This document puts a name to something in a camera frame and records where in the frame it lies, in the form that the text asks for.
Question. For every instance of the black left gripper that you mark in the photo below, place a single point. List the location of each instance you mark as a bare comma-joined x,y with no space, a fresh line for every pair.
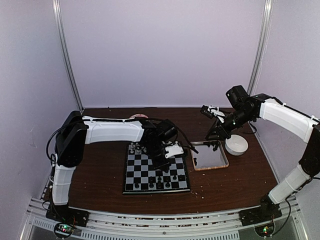
160,165

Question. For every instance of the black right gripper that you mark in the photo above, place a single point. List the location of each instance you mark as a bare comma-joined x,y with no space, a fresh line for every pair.
221,131

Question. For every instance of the black and white chessboard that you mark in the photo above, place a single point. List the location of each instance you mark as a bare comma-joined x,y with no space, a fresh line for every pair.
138,168

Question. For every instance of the black chess bishop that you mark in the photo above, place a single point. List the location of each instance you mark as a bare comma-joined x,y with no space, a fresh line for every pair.
168,184

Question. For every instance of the black chess king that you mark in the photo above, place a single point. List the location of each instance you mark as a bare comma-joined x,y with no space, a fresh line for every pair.
159,185

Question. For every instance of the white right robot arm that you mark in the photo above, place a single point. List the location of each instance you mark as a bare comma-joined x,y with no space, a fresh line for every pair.
289,139

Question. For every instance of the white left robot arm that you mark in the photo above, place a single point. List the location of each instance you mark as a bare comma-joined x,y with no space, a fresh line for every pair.
78,130

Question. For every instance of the red patterned bowl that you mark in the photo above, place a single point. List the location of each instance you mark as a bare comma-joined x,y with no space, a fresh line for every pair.
138,115

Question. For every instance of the white ceramic bowl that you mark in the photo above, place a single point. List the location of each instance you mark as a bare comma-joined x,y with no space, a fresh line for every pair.
236,145

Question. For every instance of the wooden rimmed metal tray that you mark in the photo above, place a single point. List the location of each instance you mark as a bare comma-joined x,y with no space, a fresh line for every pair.
210,156

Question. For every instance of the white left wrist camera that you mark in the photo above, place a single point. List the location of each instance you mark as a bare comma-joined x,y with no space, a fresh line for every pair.
173,150

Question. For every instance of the right aluminium corner post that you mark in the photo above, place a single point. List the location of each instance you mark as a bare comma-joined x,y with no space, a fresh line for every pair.
261,46

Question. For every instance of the aluminium corner post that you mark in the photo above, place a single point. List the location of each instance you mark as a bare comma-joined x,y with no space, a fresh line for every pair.
261,46
65,53

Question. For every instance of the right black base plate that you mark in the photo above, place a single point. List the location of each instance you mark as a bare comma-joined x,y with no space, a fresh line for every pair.
264,224

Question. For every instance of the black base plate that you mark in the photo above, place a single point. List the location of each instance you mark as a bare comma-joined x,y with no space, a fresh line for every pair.
264,224
66,226

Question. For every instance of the aluminium front rail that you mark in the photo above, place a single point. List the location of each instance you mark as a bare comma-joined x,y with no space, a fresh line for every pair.
219,225

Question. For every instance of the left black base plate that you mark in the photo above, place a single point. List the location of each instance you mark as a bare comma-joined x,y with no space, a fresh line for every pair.
66,226

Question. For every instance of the left aluminium corner post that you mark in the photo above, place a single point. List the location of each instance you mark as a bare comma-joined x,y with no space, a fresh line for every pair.
65,53

